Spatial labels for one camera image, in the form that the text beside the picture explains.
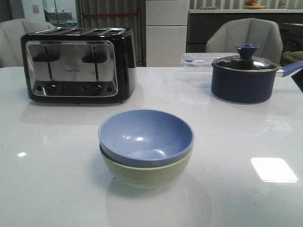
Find grey chair on left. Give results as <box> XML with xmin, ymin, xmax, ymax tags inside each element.
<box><xmin>0</xmin><ymin>18</ymin><xmax>55</xmax><ymax>68</ymax></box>

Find white cabinet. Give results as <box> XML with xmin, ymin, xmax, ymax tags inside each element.
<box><xmin>145</xmin><ymin>0</ymin><xmax>189</xmax><ymax>67</ymax></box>

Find black object at right edge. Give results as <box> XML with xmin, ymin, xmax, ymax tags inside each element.
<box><xmin>291</xmin><ymin>70</ymin><xmax>303</xmax><ymax>92</ymax></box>

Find fruit plate on counter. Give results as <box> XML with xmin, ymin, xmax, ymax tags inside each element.
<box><xmin>243</xmin><ymin>0</ymin><xmax>266</xmax><ymax>9</ymax></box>

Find clear plastic food container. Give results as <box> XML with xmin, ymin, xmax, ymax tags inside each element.
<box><xmin>180</xmin><ymin>52</ymin><xmax>239</xmax><ymax>88</ymax></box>

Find glass pot lid blue knob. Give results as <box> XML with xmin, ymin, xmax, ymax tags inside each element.
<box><xmin>212</xmin><ymin>44</ymin><xmax>280</xmax><ymax>72</ymax></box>

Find grey chair on right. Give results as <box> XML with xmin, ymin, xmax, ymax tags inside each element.
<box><xmin>206</xmin><ymin>18</ymin><xmax>283</xmax><ymax>63</ymax></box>

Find black and chrome toaster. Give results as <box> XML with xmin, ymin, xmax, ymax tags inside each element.
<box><xmin>21</xmin><ymin>27</ymin><xmax>137</xmax><ymax>104</ymax></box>

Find olive green cloth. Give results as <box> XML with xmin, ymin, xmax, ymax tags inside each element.
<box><xmin>282</xmin><ymin>51</ymin><xmax>303</xmax><ymax>65</ymax></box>

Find blue plastic bowl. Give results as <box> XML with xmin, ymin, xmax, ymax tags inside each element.
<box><xmin>98</xmin><ymin>109</ymin><xmax>194</xmax><ymax>168</ymax></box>

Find dark kitchen counter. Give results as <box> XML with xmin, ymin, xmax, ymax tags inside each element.
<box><xmin>186</xmin><ymin>9</ymin><xmax>303</xmax><ymax>52</ymax></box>

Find dark blue saucepan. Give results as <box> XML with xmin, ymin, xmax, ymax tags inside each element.
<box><xmin>211</xmin><ymin>61</ymin><xmax>303</xmax><ymax>104</ymax></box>

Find green plastic bowl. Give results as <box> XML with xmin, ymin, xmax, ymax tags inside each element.
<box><xmin>100</xmin><ymin>145</ymin><xmax>193</xmax><ymax>189</ymax></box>

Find grey chair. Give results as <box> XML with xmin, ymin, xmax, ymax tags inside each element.
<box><xmin>206</xmin><ymin>18</ymin><xmax>283</xmax><ymax>63</ymax></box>
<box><xmin>0</xmin><ymin>18</ymin><xmax>55</xmax><ymax>68</ymax></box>

